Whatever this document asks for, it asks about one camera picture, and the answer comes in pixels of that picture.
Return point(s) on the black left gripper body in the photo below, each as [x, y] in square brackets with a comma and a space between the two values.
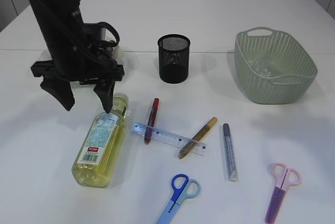
[72, 66]

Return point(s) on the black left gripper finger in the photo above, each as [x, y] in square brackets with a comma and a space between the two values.
[104, 89]
[60, 90]

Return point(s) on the yellow tea bottle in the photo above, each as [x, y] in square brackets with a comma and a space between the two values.
[95, 162]

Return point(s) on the clear plastic sheet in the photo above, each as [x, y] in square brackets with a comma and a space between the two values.
[264, 67]

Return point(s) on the pink scissors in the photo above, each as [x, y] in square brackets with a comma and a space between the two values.
[285, 177]

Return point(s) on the red grape bunch with leaf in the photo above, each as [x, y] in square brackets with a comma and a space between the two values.
[106, 53]

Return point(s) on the pale green wavy plate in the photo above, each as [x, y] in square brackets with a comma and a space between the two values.
[117, 51]

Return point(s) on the red glitter pen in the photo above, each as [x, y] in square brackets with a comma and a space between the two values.
[151, 121]

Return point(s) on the clear plastic ruler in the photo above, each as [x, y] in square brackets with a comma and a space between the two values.
[168, 138]

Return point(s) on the black mesh pen cup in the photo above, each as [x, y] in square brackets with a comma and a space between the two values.
[173, 58]

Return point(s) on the gold marker pen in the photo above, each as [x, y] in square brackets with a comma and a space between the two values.
[197, 138]

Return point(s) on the silver glitter pen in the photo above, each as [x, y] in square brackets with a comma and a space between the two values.
[230, 154]

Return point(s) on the green plastic woven basket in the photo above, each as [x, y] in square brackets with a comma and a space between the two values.
[297, 69]

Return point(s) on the blue scissors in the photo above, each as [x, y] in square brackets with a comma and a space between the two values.
[179, 195]

